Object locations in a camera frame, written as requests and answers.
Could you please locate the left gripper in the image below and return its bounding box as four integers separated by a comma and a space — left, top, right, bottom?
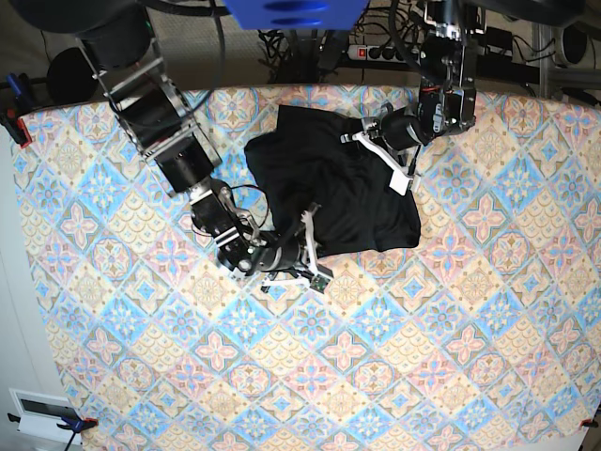
340, 91, 476, 195

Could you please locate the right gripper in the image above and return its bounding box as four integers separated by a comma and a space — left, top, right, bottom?
215, 202, 333, 293

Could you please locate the black t-shirt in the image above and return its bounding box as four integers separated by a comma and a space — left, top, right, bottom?
244, 105, 421, 257

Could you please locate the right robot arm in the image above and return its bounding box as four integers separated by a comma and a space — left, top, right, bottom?
11, 1, 333, 293

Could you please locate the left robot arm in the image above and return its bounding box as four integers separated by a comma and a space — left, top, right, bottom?
341, 0, 585, 195

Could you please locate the white power strip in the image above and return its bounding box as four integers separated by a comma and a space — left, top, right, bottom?
347, 44, 405, 63

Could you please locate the patterned tablecloth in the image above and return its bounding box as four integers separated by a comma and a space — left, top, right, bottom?
9, 94, 600, 450

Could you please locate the white speaker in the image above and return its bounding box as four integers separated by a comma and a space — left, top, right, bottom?
559, 25, 588, 66

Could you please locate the blue clamp lower left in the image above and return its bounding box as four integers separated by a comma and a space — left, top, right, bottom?
7, 413, 99, 450

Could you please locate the blue clamp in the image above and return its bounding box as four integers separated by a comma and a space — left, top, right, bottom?
7, 413, 99, 450
1, 72, 34, 148

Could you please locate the white floor box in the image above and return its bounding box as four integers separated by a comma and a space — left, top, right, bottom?
8, 388, 77, 444

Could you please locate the black round stool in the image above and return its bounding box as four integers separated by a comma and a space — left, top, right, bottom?
46, 47, 99, 105

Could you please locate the orange clamp lower right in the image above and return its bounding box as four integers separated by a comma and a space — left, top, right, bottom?
580, 418, 599, 428

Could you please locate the blue clamp upper left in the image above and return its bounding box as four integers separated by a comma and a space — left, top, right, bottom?
1, 72, 34, 148

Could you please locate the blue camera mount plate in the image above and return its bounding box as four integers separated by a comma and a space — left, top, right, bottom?
223, 0, 368, 31

